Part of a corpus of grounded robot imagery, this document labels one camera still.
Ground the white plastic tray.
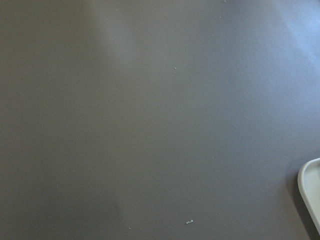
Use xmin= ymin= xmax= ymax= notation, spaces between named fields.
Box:
xmin=297 ymin=158 xmax=320 ymax=233

